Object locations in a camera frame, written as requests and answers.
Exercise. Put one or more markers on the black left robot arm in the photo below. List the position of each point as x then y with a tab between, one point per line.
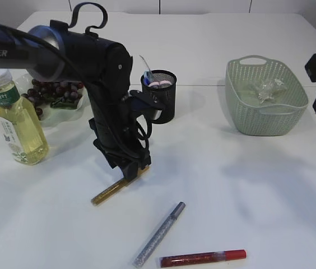
53	54

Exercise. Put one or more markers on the clear plastic sheet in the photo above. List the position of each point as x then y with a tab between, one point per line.
268	90

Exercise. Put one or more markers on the clear plastic ruler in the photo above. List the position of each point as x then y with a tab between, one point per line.
148	69

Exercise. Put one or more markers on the green wavy glass plate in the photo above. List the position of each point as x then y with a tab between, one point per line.
53	116

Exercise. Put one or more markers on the blue scissors with sheath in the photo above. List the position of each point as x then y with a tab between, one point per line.
146	81

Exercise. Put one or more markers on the yellow tea drink bottle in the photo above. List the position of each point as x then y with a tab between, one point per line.
19	124

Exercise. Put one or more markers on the gold glitter marker pen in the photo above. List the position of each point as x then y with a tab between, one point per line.
115	188

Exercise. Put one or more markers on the purple artificial grape bunch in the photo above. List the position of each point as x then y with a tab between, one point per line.
57	94

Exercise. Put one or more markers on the silver glitter marker pen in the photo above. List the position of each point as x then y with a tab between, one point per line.
158	236

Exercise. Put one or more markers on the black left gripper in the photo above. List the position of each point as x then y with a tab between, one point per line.
104	66

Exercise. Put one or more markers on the light green woven plastic basket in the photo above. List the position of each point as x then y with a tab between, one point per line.
268	119

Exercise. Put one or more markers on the black mesh pen holder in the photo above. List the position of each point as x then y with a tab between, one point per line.
166	95

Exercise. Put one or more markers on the pink scissors with purple sheath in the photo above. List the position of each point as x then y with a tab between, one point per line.
160	84

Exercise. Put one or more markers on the red glitter marker pen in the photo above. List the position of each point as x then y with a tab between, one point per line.
201	258

